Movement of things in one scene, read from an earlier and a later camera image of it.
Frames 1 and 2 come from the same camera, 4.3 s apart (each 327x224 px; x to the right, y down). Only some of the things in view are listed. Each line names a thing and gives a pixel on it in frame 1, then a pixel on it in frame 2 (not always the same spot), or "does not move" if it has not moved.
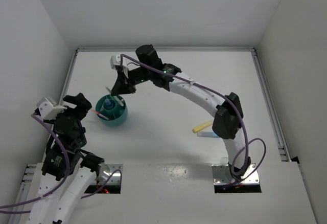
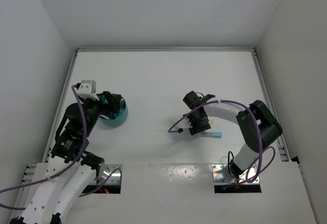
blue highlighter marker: (206, 134) does not move
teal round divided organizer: (112, 110) does not move
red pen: (103, 116) does not move
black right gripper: (123, 85) to (197, 129)
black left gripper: (84, 105) to (113, 101)
